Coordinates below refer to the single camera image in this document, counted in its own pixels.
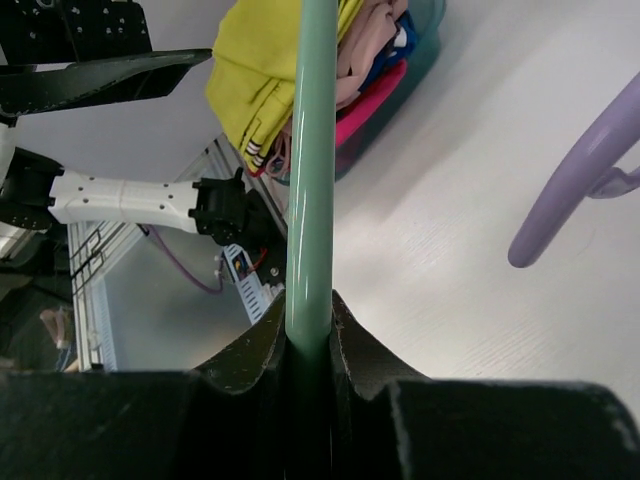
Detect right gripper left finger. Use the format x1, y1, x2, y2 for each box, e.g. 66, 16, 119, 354
1, 297, 285, 479

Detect blue white patterned cloth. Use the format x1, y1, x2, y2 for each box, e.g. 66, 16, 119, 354
358, 10, 418, 93

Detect yellow trousers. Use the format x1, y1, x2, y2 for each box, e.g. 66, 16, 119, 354
205, 0, 364, 173

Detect pink cloth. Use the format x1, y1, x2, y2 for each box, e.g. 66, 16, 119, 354
269, 0, 411, 181

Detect slotted cable duct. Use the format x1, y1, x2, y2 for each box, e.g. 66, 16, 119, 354
222, 245, 284, 325

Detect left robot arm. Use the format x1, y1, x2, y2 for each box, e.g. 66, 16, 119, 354
1, 1, 279, 252

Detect purple clothes hanger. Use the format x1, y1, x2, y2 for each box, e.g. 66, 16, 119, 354
507, 76, 639, 268

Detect magenta cloth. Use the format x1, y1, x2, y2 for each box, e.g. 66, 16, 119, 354
246, 60, 408, 179

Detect green clothes hanger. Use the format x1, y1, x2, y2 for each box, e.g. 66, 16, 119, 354
285, 1, 338, 361

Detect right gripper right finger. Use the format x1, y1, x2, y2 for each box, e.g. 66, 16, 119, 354
329, 295, 639, 479

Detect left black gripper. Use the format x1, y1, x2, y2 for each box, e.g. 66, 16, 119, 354
1, 0, 212, 118

